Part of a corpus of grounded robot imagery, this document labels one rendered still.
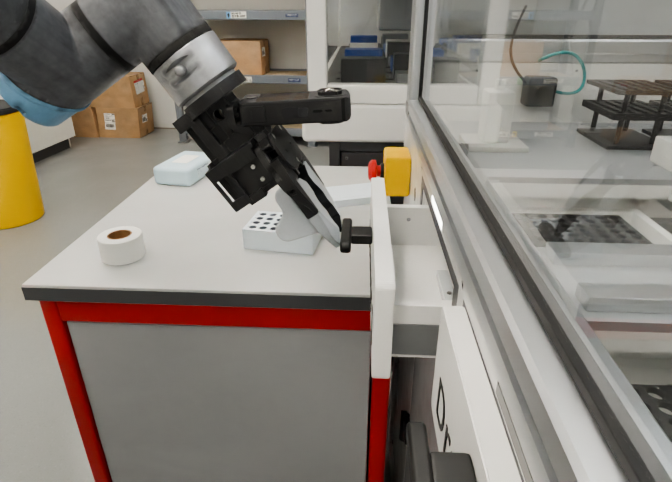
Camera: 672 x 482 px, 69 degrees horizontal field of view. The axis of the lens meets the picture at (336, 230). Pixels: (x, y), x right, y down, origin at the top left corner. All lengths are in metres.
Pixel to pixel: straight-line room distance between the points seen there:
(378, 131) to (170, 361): 0.80
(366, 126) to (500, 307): 1.08
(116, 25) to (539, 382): 0.44
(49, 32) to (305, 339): 0.53
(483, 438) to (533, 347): 0.06
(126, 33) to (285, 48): 4.26
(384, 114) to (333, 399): 0.77
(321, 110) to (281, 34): 4.26
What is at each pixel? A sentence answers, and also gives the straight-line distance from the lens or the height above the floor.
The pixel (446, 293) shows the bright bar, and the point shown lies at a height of 0.85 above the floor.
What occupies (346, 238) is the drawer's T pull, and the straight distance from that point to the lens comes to 0.54.
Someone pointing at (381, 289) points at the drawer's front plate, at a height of 0.92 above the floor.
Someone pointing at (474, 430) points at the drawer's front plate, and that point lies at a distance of 0.31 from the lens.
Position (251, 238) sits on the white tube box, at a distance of 0.85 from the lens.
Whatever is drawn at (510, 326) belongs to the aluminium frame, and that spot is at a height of 0.99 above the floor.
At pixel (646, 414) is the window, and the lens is 0.21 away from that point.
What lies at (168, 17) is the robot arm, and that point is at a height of 1.14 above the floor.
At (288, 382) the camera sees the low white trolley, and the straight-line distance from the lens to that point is 0.86.
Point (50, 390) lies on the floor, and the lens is 1.92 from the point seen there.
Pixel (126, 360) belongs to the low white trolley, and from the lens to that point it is 0.91.
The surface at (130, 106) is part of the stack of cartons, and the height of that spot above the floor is 0.29.
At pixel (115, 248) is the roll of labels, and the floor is 0.79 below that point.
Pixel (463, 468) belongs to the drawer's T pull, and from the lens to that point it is 0.31.
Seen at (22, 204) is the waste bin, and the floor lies 0.12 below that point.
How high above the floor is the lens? 1.15
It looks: 25 degrees down
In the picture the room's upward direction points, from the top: straight up
